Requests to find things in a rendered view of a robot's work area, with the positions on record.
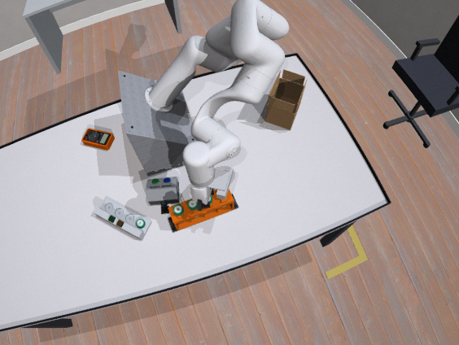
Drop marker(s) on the brown cardboard box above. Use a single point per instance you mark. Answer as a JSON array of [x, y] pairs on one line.
[[280, 109]]

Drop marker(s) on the orange handheld multimeter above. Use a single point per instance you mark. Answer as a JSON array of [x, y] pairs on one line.
[[97, 138]]

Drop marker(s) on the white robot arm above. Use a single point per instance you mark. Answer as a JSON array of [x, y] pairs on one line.
[[239, 35]]

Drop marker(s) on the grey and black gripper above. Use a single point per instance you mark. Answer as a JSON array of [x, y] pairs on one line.
[[202, 193]]

